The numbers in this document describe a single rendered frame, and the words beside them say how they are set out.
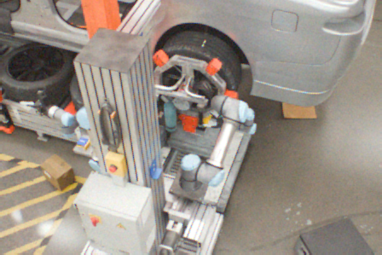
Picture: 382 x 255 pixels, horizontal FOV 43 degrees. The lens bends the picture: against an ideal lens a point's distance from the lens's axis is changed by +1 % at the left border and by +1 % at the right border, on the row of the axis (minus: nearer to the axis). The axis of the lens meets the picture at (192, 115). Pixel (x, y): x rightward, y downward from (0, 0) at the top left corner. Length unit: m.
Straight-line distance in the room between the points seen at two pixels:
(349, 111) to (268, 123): 0.79
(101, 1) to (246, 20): 0.98
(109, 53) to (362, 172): 2.82
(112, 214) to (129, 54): 0.86
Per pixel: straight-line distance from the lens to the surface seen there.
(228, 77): 3.49
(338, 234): 3.58
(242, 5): 3.26
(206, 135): 4.13
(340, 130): 4.64
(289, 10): 3.20
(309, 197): 4.11
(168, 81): 3.81
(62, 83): 4.43
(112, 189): 2.61
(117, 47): 2.13
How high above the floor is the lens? 3.34
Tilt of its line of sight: 47 degrees down
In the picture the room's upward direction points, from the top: 1 degrees counter-clockwise
